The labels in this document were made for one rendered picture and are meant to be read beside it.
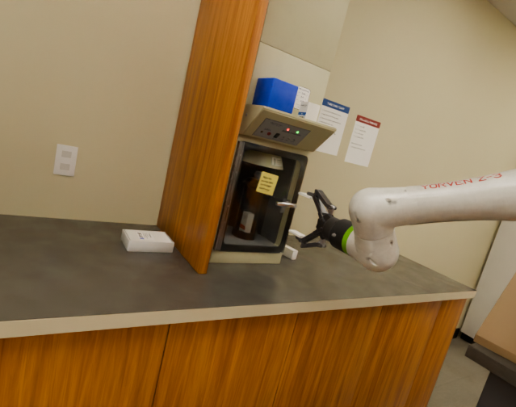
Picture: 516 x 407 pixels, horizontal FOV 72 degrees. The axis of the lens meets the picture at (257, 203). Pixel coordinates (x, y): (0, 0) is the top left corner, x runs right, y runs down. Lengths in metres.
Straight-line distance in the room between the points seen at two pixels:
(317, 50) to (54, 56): 0.92
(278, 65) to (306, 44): 0.13
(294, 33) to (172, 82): 0.54
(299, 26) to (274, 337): 1.05
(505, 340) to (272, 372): 0.75
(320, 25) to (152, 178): 0.89
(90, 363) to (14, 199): 0.76
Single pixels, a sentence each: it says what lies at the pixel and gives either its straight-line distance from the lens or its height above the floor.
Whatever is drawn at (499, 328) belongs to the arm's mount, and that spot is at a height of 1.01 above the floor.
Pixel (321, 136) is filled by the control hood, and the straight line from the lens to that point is 1.31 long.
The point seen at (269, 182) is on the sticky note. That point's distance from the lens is 1.30.
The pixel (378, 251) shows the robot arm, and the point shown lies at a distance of 0.94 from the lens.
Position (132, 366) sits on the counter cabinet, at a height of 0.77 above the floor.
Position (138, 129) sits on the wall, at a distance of 1.55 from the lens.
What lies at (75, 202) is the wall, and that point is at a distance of 1.57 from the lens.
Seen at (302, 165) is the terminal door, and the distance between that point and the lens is 1.37.
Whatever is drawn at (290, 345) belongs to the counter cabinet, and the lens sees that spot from 1.31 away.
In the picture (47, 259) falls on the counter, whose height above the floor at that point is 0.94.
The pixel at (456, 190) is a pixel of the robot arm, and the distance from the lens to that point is 0.90.
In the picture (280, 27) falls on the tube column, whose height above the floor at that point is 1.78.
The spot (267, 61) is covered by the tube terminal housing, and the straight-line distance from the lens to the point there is 1.27.
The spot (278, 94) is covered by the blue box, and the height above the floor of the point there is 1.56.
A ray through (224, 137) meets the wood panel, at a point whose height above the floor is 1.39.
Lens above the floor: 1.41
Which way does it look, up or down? 10 degrees down
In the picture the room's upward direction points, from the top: 14 degrees clockwise
